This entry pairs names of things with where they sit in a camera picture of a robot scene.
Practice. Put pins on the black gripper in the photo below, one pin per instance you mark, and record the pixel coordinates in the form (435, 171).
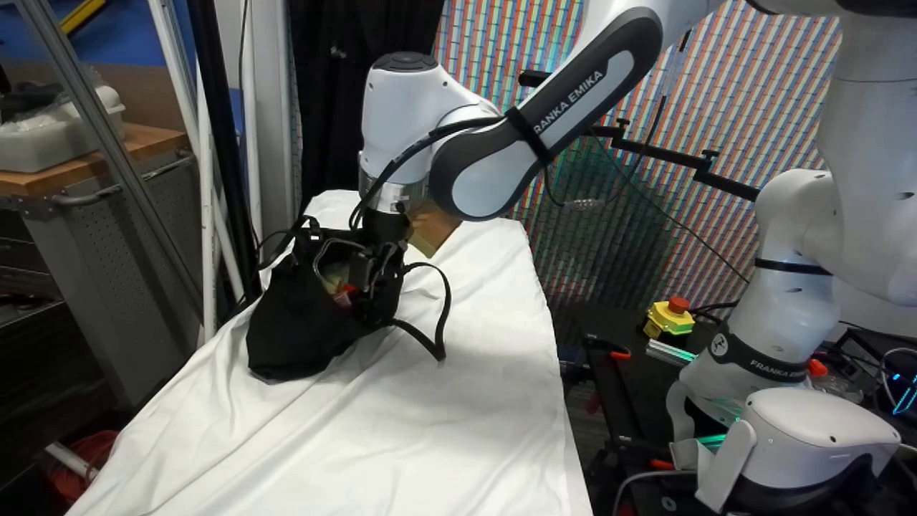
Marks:
(387, 240)

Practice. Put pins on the large orange nail polish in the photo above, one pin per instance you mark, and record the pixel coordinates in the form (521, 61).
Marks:
(346, 296)

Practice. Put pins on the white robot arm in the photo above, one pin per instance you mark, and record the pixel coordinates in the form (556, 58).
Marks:
(834, 243)

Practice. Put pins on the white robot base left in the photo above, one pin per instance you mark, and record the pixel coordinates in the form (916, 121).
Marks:
(757, 435)

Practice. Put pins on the yellow cloth in bag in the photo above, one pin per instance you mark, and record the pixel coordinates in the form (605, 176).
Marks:
(334, 277)

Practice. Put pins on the white tablecloth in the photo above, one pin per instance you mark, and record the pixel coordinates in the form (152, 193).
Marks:
(386, 428)

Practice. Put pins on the black curtain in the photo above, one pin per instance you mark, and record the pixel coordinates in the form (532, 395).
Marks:
(334, 48)

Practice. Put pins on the yellow red emergency stop button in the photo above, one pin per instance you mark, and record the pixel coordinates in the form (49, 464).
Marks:
(670, 316)

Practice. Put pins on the white plastic container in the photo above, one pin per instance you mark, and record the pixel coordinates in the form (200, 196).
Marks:
(41, 127)

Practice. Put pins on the black bag with strap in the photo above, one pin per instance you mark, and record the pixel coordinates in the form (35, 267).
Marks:
(298, 330)

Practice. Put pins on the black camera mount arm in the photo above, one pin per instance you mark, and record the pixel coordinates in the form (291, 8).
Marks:
(701, 164)

